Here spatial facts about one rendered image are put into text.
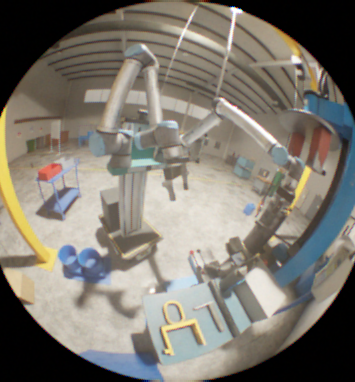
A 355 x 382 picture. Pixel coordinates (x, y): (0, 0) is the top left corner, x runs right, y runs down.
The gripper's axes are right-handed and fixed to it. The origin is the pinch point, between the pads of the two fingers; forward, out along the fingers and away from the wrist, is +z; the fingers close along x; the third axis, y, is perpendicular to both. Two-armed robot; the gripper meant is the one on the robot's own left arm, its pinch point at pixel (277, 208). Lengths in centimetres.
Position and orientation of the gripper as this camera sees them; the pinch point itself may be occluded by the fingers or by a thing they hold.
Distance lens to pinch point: 85.5
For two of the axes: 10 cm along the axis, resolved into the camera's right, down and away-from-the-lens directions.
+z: -2.3, 8.6, 4.6
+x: -4.7, -5.1, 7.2
